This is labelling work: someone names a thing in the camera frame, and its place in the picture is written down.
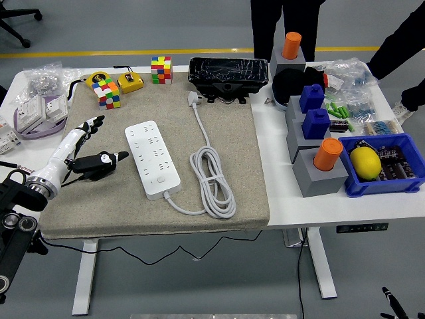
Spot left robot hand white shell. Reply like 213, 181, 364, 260
31, 115, 129, 183

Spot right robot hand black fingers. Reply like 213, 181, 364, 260
380, 286, 425, 319

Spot black plug adapter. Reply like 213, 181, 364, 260
74, 161, 118, 182

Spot white power strip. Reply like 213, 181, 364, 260
124, 120, 182, 201

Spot thin black adapter cord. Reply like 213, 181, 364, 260
39, 175, 264, 266

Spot purple tray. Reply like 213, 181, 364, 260
13, 94, 69, 140

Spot white circuit breaker modules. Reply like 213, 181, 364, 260
0, 114, 23, 156

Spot white socket box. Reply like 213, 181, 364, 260
44, 94, 69, 120
15, 95, 46, 132

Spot white table leg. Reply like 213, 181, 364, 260
72, 239, 99, 316
305, 227, 339, 299

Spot black table control panel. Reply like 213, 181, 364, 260
335, 222, 389, 234

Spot clear bag of screws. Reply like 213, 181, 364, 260
22, 62, 82, 100

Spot colourful puzzle cube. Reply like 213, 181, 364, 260
150, 55, 173, 85
91, 78, 122, 111

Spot round yellow tape measure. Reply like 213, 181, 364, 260
67, 70, 112, 101

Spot square yellow tape measure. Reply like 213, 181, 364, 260
113, 64, 145, 95

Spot blue plastic bin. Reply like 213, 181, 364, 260
337, 133, 425, 199

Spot grey under-table control box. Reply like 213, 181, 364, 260
284, 229, 308, 249

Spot black office chair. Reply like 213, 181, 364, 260
0, 0, 43, 49

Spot yellow lemon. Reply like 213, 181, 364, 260
349, 146, 382, 182

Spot grey block with hole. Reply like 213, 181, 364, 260
292, 148, 349, 199
286, 118, 333, 164
269, 46, 307, 79
284, 95, 308, 124

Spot small black object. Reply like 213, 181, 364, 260
353, 139, 375, 153

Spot orange cylinder peg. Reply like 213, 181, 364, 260
282, 31, 302, 60
313, 138, 343, 173

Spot clear bag of resistors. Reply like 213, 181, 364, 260
363, 118, 404, 136
323, 58, 379, 90
343, 88, 378, 122

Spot grey-brown mat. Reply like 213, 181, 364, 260
39, 71, 272, 241

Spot blue block peg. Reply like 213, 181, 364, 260
299, 83, 325, 114
301, 108, 331, 140

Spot black plastic device housing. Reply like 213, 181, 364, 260
187, 56, 269, 104

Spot white round dish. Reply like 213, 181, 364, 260
271, 86, 290, 112

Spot white label card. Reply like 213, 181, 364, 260
327, 73, 345, 90

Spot black cloth bundle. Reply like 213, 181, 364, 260
272, 66, 328, 106

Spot person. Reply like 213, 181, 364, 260
365, 0, 425, 126
250, 0, 326, 62

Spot black table power cable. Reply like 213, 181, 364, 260
296, 229, 308, 319

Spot white power strip cord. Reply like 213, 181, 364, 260
162, 91, 237, 219

